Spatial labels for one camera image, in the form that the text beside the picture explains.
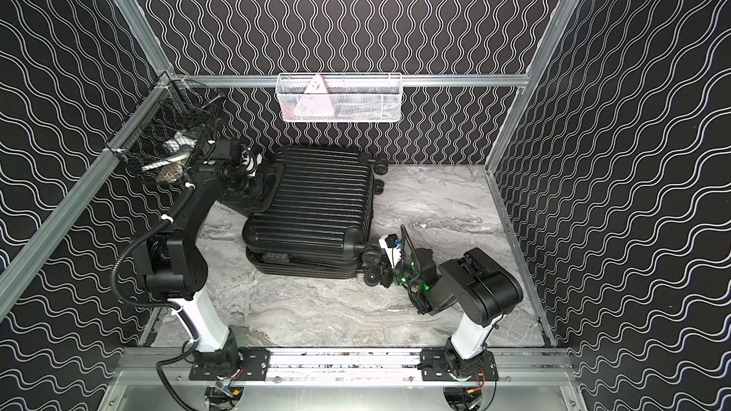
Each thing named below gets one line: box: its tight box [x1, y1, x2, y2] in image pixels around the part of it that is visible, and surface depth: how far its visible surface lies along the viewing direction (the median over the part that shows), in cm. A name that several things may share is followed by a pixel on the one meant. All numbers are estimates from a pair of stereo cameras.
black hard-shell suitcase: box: [241, 146, 389, 287], surface depth 83 cm
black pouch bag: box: [218, 161, 285, 218], surface depth 88 cm
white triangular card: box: [293, 74, 335, 118], surface depth 91 cm
